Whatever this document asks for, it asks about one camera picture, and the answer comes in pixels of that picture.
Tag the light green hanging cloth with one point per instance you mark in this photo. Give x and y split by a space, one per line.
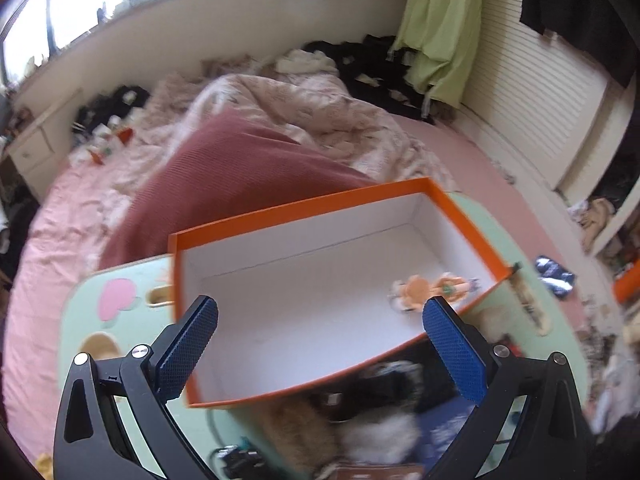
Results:
440 25

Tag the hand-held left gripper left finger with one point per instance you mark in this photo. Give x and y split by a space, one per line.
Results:
185 355

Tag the small doll figurine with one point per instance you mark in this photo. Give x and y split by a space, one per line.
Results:
417 290

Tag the pink floral quilt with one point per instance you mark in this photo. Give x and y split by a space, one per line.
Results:
310 105

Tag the brown fluffy pompom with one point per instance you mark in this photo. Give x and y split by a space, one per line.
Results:
300 435

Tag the black hanging garment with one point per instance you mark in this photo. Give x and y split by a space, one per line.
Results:
575 5

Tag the white bedside cabinet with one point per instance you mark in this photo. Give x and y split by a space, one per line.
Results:
35 150

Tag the black clothes pile with stripes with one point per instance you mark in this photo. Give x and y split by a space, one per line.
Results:
120 100

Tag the large black clothes pile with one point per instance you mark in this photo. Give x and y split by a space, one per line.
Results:
365 70

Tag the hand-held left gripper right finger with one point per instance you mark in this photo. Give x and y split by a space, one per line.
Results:
455 355

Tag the white fluffy pompom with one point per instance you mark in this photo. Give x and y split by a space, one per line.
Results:
380 435

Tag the dark toy car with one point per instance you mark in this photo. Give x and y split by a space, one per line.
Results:
240 460

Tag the black lace garment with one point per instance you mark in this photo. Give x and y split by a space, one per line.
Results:
390 390

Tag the green cartoon print desktop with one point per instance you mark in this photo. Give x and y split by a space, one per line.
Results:
135 330

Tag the small red white box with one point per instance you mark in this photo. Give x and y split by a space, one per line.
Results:
97 155

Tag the beige clothes pile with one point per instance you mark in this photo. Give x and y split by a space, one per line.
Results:
600 215

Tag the dark blue patterned pouch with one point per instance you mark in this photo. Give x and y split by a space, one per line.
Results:
552 275

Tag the white crumpled cloth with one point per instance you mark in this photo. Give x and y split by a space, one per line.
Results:
305 62

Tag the white louvered door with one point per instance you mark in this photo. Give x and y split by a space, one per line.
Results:
525 85

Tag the orange cardboard box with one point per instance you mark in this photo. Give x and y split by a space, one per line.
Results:
300 300

